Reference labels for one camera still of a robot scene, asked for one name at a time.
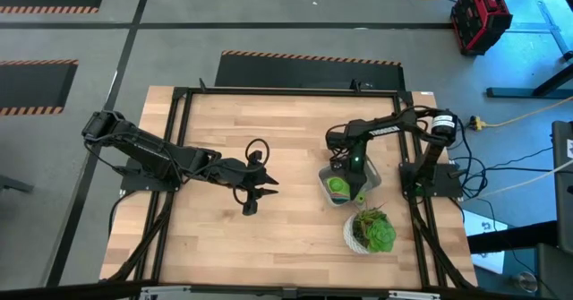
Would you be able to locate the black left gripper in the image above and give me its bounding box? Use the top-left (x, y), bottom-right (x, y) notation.
top-left (210, 150), bottom-right (279, 217)

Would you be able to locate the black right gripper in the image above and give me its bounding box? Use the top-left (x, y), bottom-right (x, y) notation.
top-left (333, 141), bottom-right (371, 201)

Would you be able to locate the green plastic measuring cup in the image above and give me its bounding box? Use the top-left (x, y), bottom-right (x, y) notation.
top-left (326, 176), bottom-right (367, 205)

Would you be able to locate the white plastic basket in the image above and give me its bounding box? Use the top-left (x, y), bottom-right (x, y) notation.
top-left (318, 154), bottom-right (382, 208)

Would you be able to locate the green succulent plant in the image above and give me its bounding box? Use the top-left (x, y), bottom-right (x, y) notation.
top-left (352, 204), bottom-right (398, 253)

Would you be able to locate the white faceted plant pot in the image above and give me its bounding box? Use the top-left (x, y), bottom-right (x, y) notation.
top-left (343, 213), bottom-right (381, 255)

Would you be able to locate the metal cup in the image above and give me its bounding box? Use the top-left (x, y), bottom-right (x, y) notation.
top-left (512, 270), bottom-right (538, 295)

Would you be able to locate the dark grey cabinet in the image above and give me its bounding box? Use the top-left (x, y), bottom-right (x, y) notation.
top-left (536, 120), bottom-right (573, 299)

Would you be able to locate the red black tool case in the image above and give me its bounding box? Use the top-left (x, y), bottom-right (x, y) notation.
top-left (450, 0), bottom-right (514, 56)

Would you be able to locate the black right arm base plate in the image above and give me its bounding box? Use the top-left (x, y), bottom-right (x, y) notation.
top-left (398, 161), bottom-right (464, 199)

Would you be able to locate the black table frame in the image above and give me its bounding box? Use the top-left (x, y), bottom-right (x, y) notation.
top-left (107, 79), bottom-right (478, 292)

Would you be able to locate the black floor cable bundle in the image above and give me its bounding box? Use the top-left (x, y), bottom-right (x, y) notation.
top-left (447, 120), bottom-right (556, 202)

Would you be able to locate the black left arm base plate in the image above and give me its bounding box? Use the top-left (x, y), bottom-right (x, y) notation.
top-left (120, 156), bottom-right (180, 193)

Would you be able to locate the yellow cable with plug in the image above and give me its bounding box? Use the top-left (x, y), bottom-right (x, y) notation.
top-left (468, 96), bottom-right (573, 132)

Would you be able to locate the white floor cable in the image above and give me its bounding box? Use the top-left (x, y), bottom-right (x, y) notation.
top-left (478, 159), bottom-right (573, 201)

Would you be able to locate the blue desk frame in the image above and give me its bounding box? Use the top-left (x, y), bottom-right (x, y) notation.
top-left (486, 0), bottom-right (573, 99)

